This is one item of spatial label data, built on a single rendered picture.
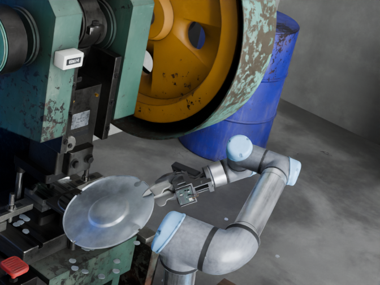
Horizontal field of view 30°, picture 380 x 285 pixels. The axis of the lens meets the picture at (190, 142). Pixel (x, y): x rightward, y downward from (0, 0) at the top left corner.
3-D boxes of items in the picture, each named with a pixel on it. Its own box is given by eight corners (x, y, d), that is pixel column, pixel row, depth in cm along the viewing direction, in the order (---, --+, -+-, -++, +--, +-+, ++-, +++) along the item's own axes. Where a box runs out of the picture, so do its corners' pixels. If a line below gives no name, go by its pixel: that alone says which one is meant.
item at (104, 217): (104, 264, 201) (104, 263, 200) (45, 224, 219) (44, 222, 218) (173, 198, 213) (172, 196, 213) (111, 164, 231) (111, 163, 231)
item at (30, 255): (124, 220, 248) (126, 206, 245) (22, 268, 214) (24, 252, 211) (65, 181, 262) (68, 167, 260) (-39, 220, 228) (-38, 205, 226)
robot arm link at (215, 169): (217, 156, 218) (223, 177, 222) (203, 160, 218) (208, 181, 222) (223, 168, 211) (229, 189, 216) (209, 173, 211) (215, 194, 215)
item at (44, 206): (76, 198, 237) (78, 186, 235) (41, 212, 226) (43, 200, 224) (58, 186, 242) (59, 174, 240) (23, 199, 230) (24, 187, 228)
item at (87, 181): (108, 188, 253) (112, 163, 248) (73, 202, 240) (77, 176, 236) (96, 180, 256) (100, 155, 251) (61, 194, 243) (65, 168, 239)
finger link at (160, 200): (145, 206, 212) (175, 195, 213) (142, 195, 217) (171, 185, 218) (149, 214, 214) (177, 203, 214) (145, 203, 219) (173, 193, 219)
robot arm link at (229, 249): (248, 267, 167) (306, 151, 203) (205, 249, 169) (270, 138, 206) (240, 298, 174) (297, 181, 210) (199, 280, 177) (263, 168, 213)
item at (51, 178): (91, 174, 233) (93, 159, 231) (44, 191, 218) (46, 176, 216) (58, 152, 241) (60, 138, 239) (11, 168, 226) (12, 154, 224)
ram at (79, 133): (99, 168, 227) (113, 84, 213) (64, 181, 215) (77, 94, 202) (63, 145, 235) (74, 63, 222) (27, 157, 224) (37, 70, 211)
